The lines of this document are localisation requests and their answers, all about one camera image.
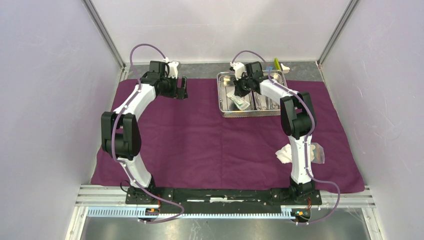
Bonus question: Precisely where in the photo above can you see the steel two-compartment tray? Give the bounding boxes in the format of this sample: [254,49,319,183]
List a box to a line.
[217,71,280,118]

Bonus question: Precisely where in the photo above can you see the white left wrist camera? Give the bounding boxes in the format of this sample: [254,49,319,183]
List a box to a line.
[162,57,180,79]

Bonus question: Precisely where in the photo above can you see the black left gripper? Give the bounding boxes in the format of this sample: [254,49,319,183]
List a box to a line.
[159,74,188,100]

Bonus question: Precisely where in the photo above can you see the white gauze pad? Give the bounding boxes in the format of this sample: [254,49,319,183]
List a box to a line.
[310,142,325,164]

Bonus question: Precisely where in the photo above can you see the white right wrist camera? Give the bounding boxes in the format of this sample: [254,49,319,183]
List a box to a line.
[230,62,246,81]

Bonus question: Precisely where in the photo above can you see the steel needle holder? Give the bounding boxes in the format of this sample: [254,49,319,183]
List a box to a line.
[265,97,280,111]

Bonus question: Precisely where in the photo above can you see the aluminium frame rail left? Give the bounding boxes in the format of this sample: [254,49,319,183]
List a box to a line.
[82,0,131,185]

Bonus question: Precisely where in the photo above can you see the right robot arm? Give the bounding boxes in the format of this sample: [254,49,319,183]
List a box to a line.
[230,61,316,204]

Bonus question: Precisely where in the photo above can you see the yellow-green plastic block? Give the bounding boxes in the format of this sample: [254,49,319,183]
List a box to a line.
[273,57,282,71]

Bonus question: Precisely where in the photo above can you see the aluminium frame post right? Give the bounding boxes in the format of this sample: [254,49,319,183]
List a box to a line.
[316,0,361,69]

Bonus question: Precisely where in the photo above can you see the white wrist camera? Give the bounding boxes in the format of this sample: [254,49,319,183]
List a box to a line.
[162,57,180,79]
[230,62,246,81]

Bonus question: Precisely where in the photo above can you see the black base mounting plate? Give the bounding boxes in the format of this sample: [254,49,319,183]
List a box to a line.
[125,186,323,214]

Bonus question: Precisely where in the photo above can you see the white gauze packet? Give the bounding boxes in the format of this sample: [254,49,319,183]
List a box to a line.
[275,144,292,164]

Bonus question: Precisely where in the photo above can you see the green suture packet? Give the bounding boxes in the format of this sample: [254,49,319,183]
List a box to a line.
[226,90,251,111]

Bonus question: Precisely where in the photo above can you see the white plastic block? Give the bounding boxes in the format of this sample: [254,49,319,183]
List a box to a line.
[279,63,291,74]

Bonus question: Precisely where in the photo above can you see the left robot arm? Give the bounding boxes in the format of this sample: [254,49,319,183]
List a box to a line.
[100,61,188,204]

